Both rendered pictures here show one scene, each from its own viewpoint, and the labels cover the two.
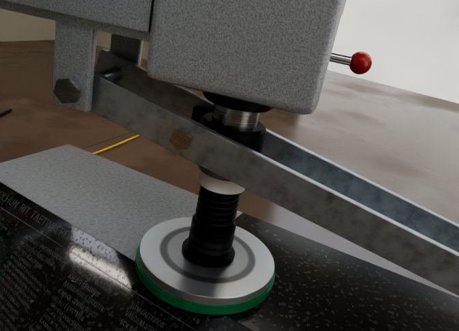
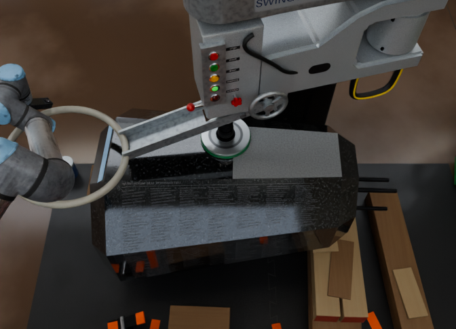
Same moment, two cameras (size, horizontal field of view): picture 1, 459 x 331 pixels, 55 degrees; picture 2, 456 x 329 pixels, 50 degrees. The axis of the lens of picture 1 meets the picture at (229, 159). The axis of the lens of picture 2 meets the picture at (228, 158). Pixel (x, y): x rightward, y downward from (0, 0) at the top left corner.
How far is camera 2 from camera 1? 224 cm
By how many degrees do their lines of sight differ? 99
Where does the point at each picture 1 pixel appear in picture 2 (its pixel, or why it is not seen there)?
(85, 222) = (275, 132)
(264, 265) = (205, 140)
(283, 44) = not seen: hidden behind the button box
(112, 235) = (262, 132)
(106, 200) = (282, 147)
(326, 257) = (188, 171)
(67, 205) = (289, 136)
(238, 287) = not seen: hidden behind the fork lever
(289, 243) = (204, 169)
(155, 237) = (245, 129)
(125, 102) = not seen: hidden behind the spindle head
